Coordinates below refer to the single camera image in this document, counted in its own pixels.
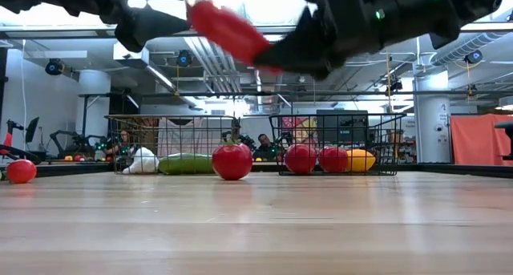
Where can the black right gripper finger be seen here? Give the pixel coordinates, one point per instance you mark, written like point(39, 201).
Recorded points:
point(304, 50)

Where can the long red chili pepper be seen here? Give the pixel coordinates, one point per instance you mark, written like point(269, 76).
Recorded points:
point(228, 30)

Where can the red tomato with green leaf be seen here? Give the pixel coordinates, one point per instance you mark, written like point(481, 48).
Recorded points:
point(232, 162)
point(332, 159)

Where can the yellow-orange lemon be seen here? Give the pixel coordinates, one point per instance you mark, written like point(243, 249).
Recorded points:
point(360, 160)

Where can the white garlic bulb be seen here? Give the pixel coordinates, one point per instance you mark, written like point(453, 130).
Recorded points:
point(142, 162)

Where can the green cucumber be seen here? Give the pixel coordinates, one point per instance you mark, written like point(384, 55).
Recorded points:
point(184, 164)

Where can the small red cherry tomato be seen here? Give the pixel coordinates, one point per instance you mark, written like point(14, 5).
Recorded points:
point(21, 171)

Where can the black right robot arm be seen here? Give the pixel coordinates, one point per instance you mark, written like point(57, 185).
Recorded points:
point(473, 6)

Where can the black background robot arm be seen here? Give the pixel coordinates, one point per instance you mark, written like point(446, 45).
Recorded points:
point(72, 140)

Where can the white ceiling unit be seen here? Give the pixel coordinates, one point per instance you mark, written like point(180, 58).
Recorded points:
point(130, 55)

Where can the black overhead crossbar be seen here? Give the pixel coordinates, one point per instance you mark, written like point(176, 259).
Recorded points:
point(60, 32)

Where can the black screen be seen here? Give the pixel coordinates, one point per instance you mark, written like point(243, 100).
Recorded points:
point(342, 126)

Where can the white round column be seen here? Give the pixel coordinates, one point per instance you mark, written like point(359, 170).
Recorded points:
point(94, 102)
point(432, 122)

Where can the person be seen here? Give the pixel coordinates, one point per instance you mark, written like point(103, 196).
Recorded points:
point(264, 144)

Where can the white cloth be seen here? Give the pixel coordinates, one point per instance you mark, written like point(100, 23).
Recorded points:
point(180, 136)

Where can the black monitor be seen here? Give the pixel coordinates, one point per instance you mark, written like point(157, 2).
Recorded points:
point(31, 128)

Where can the orange cloth partition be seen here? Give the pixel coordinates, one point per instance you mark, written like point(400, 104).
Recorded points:
point(481, 138)

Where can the black aluminium table frame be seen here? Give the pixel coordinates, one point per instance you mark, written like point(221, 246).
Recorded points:
point(60, 169)

